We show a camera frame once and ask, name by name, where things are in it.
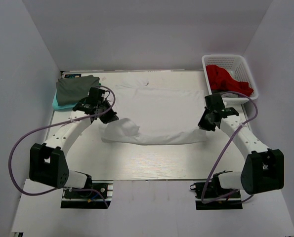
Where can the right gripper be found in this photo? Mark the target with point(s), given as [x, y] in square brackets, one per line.
[203, 125]

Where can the red t-shirt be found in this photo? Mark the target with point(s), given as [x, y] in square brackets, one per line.
[221, 81]

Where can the white t-shirt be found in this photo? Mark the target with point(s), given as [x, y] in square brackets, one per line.
[155, 116]

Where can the white plastic basket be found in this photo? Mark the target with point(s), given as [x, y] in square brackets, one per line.
[235, 65]

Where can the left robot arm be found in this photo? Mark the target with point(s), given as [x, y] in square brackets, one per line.
[48, 163]

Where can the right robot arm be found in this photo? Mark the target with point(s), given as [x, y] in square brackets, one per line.
[263, 170]

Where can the blue sticker label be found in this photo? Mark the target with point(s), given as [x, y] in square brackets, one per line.
[72, 75]

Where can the grey folded t-shirt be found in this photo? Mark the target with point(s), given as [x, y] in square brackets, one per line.
[77, 81]

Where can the teal folded t-shirt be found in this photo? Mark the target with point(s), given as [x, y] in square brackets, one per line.
[68, 96]

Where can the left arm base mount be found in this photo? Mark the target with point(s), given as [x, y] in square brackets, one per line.
[99, 199]

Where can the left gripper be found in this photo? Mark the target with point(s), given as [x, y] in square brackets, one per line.
[111, 117]

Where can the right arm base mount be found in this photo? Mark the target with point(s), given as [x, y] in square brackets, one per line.
[229, 202]

